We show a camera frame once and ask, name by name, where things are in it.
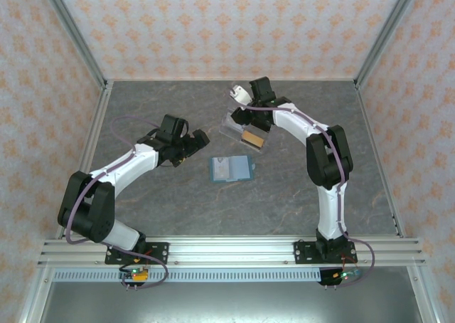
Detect grey metal panel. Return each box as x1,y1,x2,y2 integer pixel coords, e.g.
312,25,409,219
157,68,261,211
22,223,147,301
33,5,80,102
38,282,420,323

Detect aluminium table side rail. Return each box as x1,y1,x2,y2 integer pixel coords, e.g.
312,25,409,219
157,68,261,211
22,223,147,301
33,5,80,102
17,80,114,323
354,80,439,323

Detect small controller board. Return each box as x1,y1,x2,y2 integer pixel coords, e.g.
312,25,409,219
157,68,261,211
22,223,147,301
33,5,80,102
119,265,150,283
332,269,362,283

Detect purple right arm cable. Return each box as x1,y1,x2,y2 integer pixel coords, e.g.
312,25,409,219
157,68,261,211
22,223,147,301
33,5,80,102
232,97,375,288

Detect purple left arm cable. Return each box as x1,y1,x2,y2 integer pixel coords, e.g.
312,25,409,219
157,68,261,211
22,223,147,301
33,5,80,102
65,115,169,289

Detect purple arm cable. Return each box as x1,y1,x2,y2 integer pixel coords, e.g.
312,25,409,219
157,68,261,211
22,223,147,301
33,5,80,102
232,97,375,288
65,115,169,289

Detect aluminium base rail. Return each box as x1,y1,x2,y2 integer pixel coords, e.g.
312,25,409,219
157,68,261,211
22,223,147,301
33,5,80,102
37,235,426,267

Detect slotted grey cable duct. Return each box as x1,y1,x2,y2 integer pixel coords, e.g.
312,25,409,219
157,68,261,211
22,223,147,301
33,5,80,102
52,268,363,284

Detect orange card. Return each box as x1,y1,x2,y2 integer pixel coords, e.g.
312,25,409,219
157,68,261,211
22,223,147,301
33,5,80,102
241,129,266,148

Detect blue card holder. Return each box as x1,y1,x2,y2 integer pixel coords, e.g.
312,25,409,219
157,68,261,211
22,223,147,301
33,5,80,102
208,154,257,184

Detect aluminium frame post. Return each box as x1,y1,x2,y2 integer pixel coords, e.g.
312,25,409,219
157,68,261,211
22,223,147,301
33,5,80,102
37,0,109,91
353,0,426,91

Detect clear acrylic box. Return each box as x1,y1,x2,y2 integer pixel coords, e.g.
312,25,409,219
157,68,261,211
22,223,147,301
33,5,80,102
218,104,269,156

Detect silver thin plastic card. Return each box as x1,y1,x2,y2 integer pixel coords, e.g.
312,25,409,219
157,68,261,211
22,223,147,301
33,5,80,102
212,158,232,180

